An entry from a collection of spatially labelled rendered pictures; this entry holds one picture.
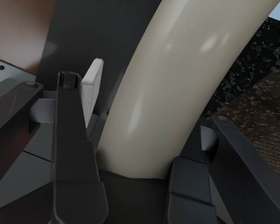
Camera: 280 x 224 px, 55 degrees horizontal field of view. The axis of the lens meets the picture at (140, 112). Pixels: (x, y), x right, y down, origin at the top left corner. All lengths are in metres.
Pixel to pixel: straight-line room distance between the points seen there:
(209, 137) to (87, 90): 0.07
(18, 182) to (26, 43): 0.60
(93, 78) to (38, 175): 0.60
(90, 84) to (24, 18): 0.99
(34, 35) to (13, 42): 0.09
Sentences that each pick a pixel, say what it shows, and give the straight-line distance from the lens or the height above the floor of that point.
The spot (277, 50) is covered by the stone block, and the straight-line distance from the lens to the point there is 0.25.
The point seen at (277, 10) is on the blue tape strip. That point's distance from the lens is 0.24.
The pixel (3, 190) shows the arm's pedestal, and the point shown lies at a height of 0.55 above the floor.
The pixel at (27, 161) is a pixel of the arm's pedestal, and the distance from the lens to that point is 0.79.
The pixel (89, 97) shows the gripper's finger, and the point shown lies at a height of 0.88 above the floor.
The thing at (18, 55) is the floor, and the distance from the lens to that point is 1.17.
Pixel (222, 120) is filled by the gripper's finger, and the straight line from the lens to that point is 0.16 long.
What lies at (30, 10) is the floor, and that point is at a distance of 1.12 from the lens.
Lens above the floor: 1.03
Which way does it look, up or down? 67 degrees down
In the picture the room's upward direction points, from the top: 173 degrees counter-clockwise
